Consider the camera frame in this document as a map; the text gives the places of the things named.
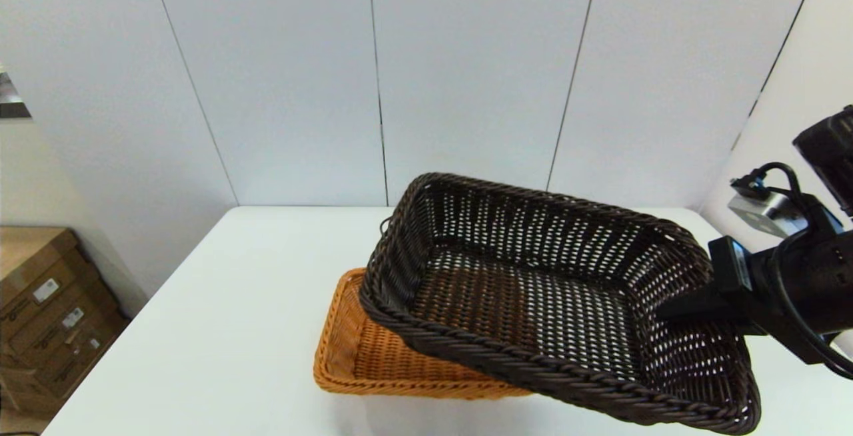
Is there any brown cardboard box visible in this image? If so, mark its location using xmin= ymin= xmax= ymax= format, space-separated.
xmin=0 ymin=363 xmax=81 ymax=420
xmin=0 ymin=227 xmax=101 ymax=320
xmin=0 ymin=276 xmax=124 ymax=357
xmin=0 ymin=316 xmax=131 ymax=397

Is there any dark brown wicker basket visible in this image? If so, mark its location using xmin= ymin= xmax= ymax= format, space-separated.
xmin=359 ymin=172 xmax=762 ymax=435

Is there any dark metal shelf edge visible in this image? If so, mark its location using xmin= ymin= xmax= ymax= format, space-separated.
xmin=0 ymin=69 xmax=32 ymax=121

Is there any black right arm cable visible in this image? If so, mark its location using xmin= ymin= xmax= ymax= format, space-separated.
xmin=732 ymin=163 xmax=853 ymax=381

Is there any orange wicker basket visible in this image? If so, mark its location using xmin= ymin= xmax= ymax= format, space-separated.
xmin=313 ymin=268 xmax=534 ymax=400

